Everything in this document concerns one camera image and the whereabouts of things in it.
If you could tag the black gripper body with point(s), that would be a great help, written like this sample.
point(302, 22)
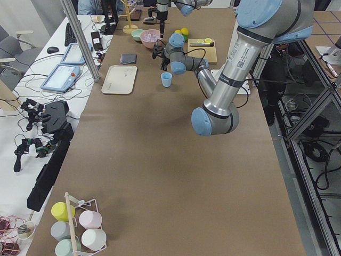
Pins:
point(162, 15)
point(164, 54)

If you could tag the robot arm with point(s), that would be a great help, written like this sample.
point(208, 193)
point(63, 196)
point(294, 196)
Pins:
point(185, 7)
point(260, 23)

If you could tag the light blue cup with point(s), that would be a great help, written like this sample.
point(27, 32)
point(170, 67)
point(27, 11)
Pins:
point(166, 79)

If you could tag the metal ice scoop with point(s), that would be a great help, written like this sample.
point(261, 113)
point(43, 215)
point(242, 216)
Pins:
point(150, 20)

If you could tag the wooden cup stand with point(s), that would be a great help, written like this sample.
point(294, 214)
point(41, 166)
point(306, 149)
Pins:
point(129, 9)

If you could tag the pink cup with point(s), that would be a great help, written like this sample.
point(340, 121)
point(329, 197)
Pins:
point(90, 219)

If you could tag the yellow-green cup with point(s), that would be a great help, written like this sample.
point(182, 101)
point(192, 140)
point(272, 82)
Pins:
point(59, 211)

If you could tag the white cup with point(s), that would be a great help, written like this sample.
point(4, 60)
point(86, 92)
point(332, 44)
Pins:
point(94, 239)

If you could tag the grey-blue cup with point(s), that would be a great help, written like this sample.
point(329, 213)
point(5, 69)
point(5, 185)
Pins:
point(60, 230)

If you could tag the mint cup in rack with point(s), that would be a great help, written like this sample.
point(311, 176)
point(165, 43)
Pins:
point(64, 248)

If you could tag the pink bowl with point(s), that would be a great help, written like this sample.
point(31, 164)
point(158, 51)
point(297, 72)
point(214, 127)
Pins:
point(149, 37)

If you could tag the mint green bowl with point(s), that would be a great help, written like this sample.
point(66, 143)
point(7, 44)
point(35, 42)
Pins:
point(136, 34)

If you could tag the grey folded cloth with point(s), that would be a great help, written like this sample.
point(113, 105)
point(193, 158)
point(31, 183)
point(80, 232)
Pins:
point(128, 58)

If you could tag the wooden cutting board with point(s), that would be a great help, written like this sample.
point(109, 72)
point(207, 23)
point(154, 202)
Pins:
point(209, 53)

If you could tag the cream rabbit tray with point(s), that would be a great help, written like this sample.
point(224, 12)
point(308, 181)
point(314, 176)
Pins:
point(119, 80)

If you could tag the blue teach pendant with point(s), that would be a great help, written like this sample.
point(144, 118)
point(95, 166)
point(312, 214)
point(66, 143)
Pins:
point(61, 78)
point(73, 55)

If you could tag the knife with metal handle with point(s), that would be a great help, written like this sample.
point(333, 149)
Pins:
point(202, 44)

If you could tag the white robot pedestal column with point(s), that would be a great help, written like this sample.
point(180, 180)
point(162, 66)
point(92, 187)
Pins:
point(244, 90)

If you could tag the white wire cup rack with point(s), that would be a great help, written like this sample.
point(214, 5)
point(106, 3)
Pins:
point(74, 208)

